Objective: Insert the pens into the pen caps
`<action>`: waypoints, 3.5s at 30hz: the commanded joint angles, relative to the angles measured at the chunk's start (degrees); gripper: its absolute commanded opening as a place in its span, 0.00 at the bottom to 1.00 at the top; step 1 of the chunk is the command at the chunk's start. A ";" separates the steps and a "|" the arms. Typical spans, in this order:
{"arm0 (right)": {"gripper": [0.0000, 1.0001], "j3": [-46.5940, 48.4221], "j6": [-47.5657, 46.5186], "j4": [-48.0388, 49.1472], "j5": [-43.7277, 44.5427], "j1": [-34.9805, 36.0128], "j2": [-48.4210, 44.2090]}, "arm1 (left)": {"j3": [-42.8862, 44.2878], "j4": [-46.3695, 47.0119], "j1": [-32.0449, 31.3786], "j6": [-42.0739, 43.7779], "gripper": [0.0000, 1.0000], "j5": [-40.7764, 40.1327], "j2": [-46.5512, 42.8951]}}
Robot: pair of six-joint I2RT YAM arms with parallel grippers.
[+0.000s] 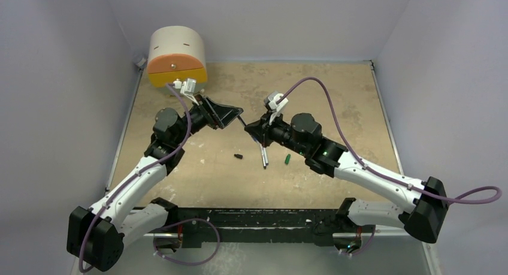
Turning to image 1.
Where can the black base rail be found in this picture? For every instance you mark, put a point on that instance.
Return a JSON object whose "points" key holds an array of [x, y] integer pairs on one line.
{"points": [[321, 227]]}

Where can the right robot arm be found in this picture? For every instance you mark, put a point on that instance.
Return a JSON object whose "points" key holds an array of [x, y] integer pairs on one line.
{"points": [[411, 204]]}

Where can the white marker black tip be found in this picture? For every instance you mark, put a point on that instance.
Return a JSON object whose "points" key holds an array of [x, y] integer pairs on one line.
{"points": [[259, 144]]}

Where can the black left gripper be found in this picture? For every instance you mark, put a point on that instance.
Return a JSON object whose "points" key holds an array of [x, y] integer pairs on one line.
{"points": [[215, 115]]}

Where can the small three-drawer pastel cabinet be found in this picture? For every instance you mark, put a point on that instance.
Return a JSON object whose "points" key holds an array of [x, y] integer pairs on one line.
{"points": [[176, 53]]}

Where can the white marker blue tip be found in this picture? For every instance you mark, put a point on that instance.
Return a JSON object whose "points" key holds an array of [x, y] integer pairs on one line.
{"points": [[264, 156]]}

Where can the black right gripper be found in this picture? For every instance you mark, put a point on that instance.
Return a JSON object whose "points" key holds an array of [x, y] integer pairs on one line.
{"points": [[266, 131]]}

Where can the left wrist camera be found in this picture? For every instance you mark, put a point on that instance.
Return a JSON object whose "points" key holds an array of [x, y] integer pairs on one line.
{"points": [[185, 87]]}

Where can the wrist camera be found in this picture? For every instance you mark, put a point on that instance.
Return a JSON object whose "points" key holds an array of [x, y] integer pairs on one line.
{"points": [[185, 87], [275, 104]]}

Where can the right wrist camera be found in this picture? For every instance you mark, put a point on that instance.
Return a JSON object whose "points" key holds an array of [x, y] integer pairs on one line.
{"points": [[275, 104]]}

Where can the blue pen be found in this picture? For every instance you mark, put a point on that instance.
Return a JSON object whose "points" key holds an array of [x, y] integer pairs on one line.
{"points": [[241, 121]]}

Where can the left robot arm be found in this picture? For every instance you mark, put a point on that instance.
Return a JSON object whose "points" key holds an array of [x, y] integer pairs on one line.
{"points": [[99, 234]]}

